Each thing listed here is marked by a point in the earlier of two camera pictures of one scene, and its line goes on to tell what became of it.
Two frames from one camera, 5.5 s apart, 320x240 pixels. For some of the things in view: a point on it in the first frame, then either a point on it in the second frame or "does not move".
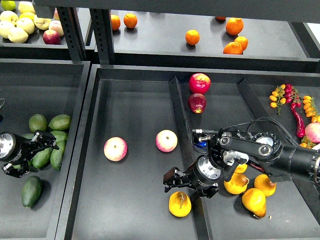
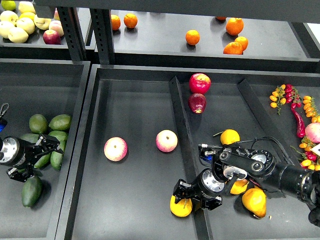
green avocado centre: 60,136 does not move
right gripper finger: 175,178 -> 182,190
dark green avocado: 31,191 does not move
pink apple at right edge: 312,132 does not move
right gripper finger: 209,191 -> 212,203
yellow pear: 180,204 does not move
